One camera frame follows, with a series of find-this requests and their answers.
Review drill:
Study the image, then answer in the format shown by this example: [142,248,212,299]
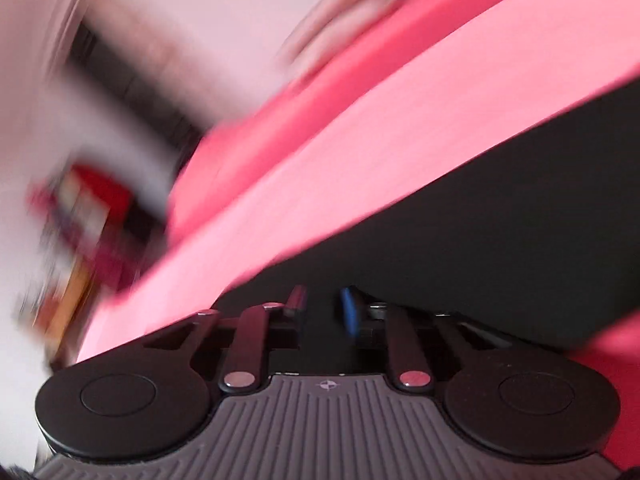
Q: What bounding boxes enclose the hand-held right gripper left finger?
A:
[142,285,308,395]

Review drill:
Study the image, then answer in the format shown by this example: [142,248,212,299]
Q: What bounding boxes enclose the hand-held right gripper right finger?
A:
[340,286,513,395]

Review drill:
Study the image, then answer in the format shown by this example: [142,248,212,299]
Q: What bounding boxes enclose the black pants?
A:
[215,72,640,378]

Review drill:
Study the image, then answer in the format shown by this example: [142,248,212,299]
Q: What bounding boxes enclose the pink terry blanket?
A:
[75,0,640,461]

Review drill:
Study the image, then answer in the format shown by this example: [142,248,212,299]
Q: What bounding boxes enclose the pink bed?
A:
[167,0,566,233]

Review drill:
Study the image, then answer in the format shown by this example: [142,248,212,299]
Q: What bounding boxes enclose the hanging clothes on rack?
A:
[17,160,168,366]

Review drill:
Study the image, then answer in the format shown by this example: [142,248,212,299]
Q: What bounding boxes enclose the dark wooden cabinet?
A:
[67,7,213,166]

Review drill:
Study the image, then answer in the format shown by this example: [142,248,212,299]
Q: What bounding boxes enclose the light pink pillow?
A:
[277,0,451,78]

